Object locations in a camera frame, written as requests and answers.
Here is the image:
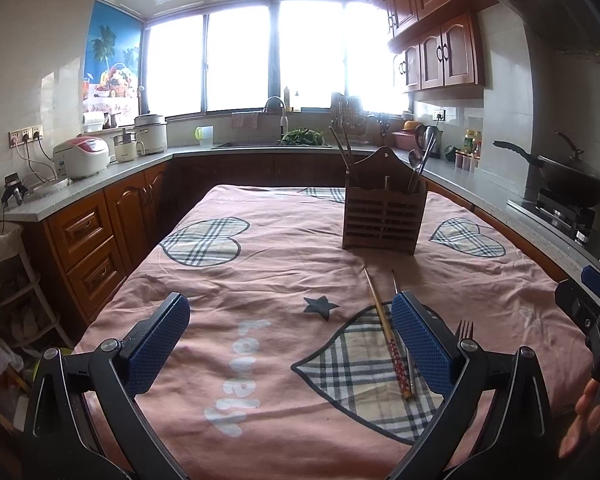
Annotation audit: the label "metal dish rack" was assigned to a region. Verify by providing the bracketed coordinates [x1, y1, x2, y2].
[330, 92, 373, 133]

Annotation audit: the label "white storage shelf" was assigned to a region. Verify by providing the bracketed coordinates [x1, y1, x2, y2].
[0, 222, 61, 356]

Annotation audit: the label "metal spoon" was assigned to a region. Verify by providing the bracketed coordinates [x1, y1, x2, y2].
[408, 149, 427, 193]

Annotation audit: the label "hanging dish cloth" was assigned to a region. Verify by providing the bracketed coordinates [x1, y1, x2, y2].
[231, 111, 261, 131]

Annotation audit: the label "black plug adapter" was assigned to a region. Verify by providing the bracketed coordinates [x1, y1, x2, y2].
[2, 172, 30, 207]

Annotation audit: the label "dark chopstick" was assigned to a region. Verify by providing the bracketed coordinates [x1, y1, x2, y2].
[328, 125, 349, 172]
[390, 269, 417, 401]

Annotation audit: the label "small white electric pot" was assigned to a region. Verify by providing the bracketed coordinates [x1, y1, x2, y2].
[111, 130, 146, 163]

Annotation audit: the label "person's right hand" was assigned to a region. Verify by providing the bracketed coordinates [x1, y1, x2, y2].
[559, 377, 600, 461]

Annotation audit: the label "pink plastic basin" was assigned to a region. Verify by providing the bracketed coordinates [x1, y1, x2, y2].
[391, 131, 420, 151]

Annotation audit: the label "grey kitchen countertop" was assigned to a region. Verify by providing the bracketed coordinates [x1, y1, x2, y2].
[2, 142, 600, 301]

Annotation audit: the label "gas stove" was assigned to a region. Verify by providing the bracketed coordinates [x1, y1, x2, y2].
[507, 187, 598, 246]

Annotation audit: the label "black wok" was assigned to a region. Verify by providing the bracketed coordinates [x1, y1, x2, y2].
[492, 131, 600, 208]

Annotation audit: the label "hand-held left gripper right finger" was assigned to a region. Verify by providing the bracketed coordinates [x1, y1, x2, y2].
[387, 290, 553, 480]

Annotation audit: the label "kitchen window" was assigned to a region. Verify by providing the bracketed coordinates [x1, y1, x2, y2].
[142, 0, 398, 117]

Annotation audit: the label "wooden wall cabinets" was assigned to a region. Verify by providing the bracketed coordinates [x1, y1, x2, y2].
[367, 0, 511, 102]

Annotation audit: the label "green leafy vegetables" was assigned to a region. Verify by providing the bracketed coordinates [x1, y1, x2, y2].
[279, 129, 327, 146]

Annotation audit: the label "curved sink faucet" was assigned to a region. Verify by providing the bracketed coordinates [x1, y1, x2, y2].
[264, 96, 290, 143]

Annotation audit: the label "beach wall poster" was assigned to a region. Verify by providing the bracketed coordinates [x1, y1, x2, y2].
[82, 0, 145, 113]

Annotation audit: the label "wooden base cabinets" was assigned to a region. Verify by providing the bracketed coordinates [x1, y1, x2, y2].
[42, 152, 581, 326]

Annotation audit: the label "large white electric cooker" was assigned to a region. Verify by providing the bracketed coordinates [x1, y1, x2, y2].
[132, 114, 169, 156]

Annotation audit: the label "steel electric kettle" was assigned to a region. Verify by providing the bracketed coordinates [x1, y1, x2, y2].
[415, 125, 444, 158]

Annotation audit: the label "wall power outlets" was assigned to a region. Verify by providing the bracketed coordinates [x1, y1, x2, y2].
[7, 124, 45, 148]

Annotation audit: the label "pink heart-print tablecloth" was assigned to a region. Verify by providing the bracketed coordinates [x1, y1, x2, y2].
[72, 184, 581, 480]

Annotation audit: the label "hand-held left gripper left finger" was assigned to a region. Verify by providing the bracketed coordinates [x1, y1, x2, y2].
[22, 291, 192, 480]

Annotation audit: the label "wooden utensil holder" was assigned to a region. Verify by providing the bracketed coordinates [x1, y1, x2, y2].
[342, 146, 428, 257]

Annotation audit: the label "white pink rice cooker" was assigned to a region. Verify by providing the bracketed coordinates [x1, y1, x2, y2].
[52, 136, 112, 180]

